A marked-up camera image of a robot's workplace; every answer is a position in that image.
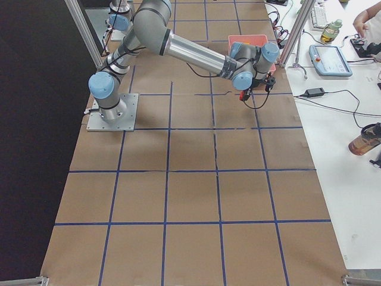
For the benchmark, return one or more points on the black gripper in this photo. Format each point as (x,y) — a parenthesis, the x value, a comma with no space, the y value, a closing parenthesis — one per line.
(249,88)

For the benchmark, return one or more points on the red toy block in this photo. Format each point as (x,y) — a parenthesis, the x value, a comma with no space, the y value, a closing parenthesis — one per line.
(243,96)

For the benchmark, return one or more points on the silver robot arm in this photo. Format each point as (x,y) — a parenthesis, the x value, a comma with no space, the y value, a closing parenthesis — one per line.
(120,15)
(246,65)

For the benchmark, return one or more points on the pink plastic box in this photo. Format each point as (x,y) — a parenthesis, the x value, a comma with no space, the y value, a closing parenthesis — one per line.
(255,40)

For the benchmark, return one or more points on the person hand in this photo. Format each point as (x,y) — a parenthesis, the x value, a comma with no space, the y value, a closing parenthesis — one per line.
(360,22)

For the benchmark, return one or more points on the black power adapter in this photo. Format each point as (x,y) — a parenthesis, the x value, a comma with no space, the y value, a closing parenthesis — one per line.
(314,92)

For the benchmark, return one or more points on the blue teach pendant tablet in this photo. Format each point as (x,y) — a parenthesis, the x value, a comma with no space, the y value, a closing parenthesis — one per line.
(329,61)

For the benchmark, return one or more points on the green drink bottle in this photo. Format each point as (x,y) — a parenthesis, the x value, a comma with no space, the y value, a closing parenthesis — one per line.
(331,31)

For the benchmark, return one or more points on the white keyboard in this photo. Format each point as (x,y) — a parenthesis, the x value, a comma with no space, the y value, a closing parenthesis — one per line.
(318,16)

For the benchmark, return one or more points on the brown drink bottle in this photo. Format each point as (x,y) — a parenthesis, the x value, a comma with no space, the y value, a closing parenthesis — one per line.
(368,139)

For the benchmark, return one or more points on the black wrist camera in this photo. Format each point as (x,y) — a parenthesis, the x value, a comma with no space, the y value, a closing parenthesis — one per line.
(269,82)

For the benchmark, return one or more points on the aluminium frame post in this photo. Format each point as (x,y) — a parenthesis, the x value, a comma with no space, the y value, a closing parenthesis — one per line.
(84,30)
(295,33)

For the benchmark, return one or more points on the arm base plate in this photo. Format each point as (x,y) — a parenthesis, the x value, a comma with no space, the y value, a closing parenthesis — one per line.
(117,35)
(120,118)

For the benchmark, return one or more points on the right aluminium frame post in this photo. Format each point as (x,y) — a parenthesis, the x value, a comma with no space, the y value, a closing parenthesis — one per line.
(84,30)

